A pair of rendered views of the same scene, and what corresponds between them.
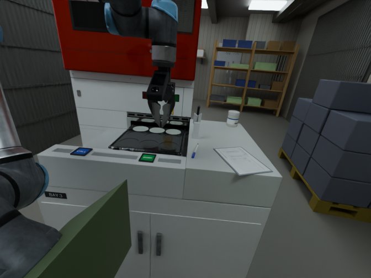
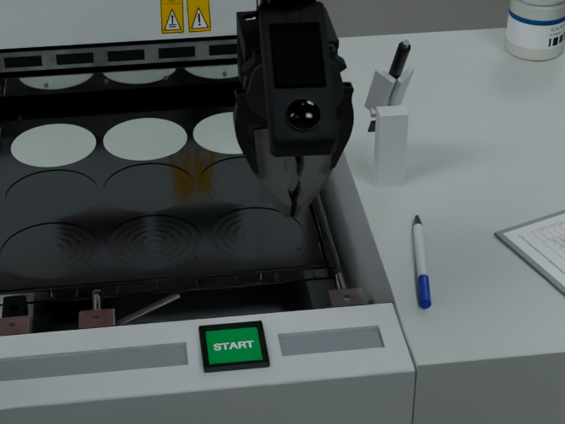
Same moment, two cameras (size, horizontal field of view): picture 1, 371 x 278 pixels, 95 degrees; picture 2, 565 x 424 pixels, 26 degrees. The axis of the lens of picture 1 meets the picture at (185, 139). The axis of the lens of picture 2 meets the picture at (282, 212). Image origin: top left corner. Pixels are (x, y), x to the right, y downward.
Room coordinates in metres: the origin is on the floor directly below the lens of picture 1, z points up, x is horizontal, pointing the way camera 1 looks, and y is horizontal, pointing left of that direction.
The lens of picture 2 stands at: (-0.23, 0.22, 1.65)
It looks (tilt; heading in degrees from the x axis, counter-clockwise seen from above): 34 degrees down; 351
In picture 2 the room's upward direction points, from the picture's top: straight up
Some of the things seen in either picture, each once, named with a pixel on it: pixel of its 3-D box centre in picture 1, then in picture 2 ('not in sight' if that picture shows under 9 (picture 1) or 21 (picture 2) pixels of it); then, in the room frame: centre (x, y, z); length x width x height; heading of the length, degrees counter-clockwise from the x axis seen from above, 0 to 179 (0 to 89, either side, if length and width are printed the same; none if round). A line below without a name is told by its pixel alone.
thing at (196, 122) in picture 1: (196, 124); (388, 118); (0.82, -0.05, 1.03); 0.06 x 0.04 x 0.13; 179
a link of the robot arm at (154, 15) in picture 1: (163, 25); not in sight; (0.58, 0.09, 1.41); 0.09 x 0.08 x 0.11; 104
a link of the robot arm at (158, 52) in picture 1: (163, 55); not in sight; (0.58, 0.09, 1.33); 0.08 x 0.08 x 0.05
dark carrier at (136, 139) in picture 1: (153, 136); (149, 188); (0.94, 0.19, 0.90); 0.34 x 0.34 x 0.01; 89
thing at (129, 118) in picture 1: (158, 125); (129, 102); (1.15, 0.20, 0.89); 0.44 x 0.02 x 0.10; 89
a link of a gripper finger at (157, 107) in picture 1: (158, 113); (269, 156); (0.59, 0.11, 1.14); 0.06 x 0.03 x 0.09; 179
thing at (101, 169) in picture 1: (117, 170); (92, 422); (0.57, 0.27, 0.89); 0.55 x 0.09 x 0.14; 89
